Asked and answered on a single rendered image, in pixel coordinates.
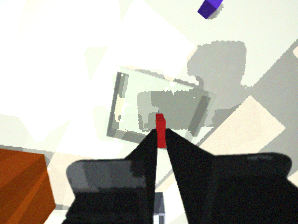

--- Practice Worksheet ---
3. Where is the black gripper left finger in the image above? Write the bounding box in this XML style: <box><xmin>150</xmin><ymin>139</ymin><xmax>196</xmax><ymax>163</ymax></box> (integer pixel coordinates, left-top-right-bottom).
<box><xmin>66</xmin><ymin>129</ymin><xmax>158</xmax><ymax>224</ymax></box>

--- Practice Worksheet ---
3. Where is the purple rectangular block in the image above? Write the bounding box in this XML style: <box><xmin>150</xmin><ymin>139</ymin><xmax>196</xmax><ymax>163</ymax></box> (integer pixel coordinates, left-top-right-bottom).
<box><xmin>197</xmin><ymin>0</ymin><xmax>224</xmax><ymax>19</ymax></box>

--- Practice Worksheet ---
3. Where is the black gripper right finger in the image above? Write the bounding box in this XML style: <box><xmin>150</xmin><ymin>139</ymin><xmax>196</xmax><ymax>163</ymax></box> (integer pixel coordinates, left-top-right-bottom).
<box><xmin>165</xmin><ymin>128</ymin><xmax>292</xmax><ymax>224</ymax></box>

